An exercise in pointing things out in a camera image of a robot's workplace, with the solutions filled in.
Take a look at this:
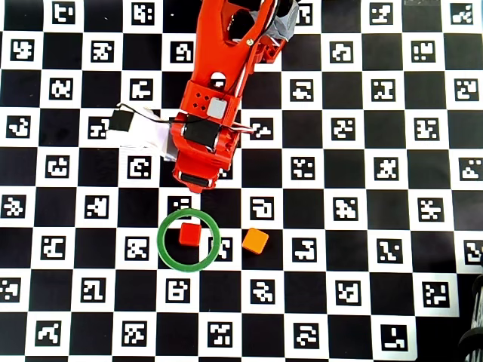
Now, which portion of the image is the black white marker mat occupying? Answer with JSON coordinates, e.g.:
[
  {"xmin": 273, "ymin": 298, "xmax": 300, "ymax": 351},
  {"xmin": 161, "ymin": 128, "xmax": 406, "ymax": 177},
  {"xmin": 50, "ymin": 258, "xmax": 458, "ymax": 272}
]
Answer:
[{"xmin": 0, "ymin": 0, "xmax": 483, "ymax": 359}]

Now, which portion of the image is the grey tape wad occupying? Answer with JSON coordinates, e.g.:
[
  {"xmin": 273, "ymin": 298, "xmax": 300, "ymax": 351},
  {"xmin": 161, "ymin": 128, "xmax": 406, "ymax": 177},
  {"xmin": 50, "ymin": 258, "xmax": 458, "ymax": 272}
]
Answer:
[{"xmin": 271, "ymin": 6, "xmax": 300, "ymax": 43}]

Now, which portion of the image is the red cube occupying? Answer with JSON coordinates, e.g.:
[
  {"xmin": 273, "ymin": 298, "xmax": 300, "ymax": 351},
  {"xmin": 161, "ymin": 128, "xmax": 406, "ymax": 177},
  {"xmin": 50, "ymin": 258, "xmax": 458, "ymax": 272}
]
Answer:
[{"xmin": 178, "ymin": 222, "xmax": 202, "ymax": 246}]

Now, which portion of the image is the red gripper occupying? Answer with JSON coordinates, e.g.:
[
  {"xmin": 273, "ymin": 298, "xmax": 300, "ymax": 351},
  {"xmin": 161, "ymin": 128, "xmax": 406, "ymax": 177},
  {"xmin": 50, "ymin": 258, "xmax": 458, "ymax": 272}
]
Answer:
[{"xmin": 170, "ymin": 145, "xmax": 232, "ymax": 195}]

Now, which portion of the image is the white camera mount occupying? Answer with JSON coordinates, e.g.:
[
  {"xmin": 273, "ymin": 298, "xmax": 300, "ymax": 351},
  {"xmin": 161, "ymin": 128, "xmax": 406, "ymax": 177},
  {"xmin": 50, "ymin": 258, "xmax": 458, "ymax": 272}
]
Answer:
[{"xmin": 107, "ymin": 103, "xmax": 178, "ymax": 162}]

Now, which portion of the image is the orange cube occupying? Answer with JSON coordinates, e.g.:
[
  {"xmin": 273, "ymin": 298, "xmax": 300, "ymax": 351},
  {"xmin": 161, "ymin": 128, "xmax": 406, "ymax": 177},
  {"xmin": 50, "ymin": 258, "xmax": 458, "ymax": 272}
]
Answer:
[{"xmin": 241, "ymin": 227, "xmax": 270, "ymax": 255}]

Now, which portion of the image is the green ring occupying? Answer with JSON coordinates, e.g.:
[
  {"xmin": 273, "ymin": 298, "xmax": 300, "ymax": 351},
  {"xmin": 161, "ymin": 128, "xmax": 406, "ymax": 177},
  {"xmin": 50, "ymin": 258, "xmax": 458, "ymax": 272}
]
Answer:
[{"xmin": 156, "ymin": 208, "xmax": 222, "ymax": 272}]

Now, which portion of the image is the grey square sticker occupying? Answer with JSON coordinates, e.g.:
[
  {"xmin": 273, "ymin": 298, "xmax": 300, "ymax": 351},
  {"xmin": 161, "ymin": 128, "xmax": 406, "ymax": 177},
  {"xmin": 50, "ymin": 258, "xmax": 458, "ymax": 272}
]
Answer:
[{"xmin": 207, "ymin": 97, "xmax": 229, "ymax": 121}]

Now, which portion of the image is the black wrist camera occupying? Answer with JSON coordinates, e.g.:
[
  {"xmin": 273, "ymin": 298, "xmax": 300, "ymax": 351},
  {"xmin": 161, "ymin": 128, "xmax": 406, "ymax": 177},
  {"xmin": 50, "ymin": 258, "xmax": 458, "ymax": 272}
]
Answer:
[{"xmin": 109, "ymin": 109, "xmax": 134, "ymax": 133}]

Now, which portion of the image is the thin black camera cable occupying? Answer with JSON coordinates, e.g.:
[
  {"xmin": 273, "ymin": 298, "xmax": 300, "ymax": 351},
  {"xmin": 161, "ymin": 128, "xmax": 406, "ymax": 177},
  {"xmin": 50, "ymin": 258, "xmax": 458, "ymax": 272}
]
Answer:
[{"xmin": 115, "ymin": 103, "xmax": 189, "ymax": 125}]

